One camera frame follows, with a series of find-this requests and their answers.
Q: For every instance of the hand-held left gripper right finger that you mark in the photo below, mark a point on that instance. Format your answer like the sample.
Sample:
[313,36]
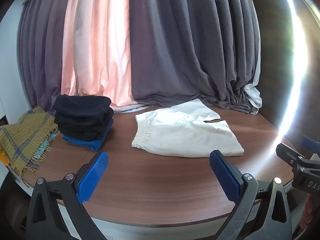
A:
[225,177]

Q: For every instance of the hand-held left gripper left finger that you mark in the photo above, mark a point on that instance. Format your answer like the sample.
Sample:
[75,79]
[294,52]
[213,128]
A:
[93,177]

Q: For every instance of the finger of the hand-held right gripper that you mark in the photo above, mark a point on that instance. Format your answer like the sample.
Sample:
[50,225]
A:
[310,143]
[287,152]

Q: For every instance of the white pants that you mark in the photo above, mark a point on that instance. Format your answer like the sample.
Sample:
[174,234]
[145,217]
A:
[185,132]

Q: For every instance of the folded blue pants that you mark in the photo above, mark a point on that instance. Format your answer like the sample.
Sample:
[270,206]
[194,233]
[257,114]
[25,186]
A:
[95,142]

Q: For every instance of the person's right hand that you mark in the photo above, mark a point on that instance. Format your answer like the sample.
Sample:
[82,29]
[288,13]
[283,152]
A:
[307,210]

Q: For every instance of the light blue cloth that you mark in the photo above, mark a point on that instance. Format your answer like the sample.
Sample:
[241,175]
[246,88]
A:
[46,146]

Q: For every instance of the white sheer curtain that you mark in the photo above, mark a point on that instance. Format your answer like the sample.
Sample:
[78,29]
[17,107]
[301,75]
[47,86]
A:
[253,95]

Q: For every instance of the yellow plaid fringed scarf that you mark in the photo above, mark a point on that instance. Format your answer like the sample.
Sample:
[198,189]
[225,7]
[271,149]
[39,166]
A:
[25,135]

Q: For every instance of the orange cloth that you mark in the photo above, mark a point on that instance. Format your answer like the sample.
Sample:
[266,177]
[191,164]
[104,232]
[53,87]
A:
[3,158]

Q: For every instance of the pink curtain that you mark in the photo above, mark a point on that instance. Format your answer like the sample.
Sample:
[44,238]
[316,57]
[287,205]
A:
[97,55]

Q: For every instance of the grey curtain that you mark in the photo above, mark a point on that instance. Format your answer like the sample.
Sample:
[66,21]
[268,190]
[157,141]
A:
[42,55]
[190,45]

